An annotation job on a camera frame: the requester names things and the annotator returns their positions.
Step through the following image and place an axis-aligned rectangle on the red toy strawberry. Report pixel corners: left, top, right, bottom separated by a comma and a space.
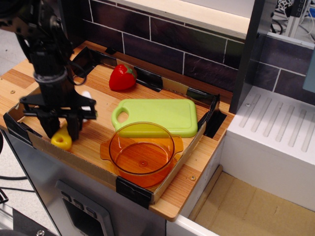
109, 64, 136, 91

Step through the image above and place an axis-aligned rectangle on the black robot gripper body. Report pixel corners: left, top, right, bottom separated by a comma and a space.
20, 78, 96, 120

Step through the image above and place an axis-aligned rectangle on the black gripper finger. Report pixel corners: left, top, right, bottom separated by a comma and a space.
66, 115, 83, 141
38, 117, 60, 138

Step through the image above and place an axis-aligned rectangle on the white toy sink drainboard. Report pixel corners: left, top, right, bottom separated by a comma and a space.
220, 87, 315, 210

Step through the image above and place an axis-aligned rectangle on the green plastic cutting board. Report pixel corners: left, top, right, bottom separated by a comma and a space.
111, 99, 198, 138

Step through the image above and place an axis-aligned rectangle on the cardboard fence with black tape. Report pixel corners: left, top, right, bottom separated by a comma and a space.
0, 52, 233, 221

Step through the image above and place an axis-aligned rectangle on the black floor cable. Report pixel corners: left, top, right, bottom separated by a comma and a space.
0, 176, 35, 193

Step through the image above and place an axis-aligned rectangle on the orange transparent plastic pot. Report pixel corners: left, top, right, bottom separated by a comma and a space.
100, 122, 184, 188

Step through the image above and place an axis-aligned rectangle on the white yellow toy knife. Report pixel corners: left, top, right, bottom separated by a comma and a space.
50, 91, 92, 151

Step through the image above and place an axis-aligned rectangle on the grey toy oven front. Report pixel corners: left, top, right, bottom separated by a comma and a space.
3, 131, 166, 236

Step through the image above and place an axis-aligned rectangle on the dark grey vertical post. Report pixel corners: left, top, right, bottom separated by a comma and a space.
229, 0, 277, 114

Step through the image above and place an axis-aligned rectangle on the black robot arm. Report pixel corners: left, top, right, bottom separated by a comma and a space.
0, 0, 96, 141

